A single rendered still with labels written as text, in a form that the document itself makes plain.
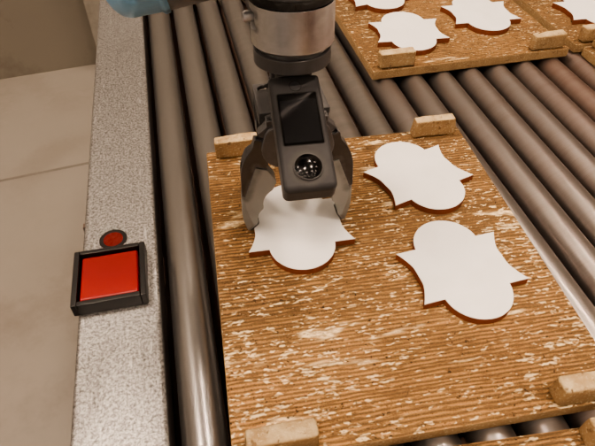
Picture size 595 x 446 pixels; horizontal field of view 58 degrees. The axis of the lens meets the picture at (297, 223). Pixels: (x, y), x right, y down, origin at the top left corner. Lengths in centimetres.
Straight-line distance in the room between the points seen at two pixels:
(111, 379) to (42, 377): 117
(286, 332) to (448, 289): 17
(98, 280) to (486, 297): 40
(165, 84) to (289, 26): 47
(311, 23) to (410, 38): 53
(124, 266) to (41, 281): 133
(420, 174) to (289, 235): 19
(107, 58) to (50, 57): 198
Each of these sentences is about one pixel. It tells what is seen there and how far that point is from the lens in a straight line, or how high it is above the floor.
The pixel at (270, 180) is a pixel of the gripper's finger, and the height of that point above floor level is 101.
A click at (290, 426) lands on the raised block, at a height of 96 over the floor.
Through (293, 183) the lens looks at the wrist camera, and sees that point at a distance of 45.
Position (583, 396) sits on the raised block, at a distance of 54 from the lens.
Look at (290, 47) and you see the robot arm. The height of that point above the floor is 116.
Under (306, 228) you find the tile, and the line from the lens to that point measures 60.
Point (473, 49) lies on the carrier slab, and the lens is 100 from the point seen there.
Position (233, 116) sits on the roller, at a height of 92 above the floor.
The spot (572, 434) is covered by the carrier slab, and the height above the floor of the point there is 94.
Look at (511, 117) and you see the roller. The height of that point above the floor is 92.
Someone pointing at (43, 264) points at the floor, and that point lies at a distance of 199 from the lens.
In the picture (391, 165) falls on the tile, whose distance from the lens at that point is 69.
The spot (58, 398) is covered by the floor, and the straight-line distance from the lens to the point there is 167.
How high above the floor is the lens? 138
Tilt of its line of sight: 46 degrees down
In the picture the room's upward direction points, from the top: straight up
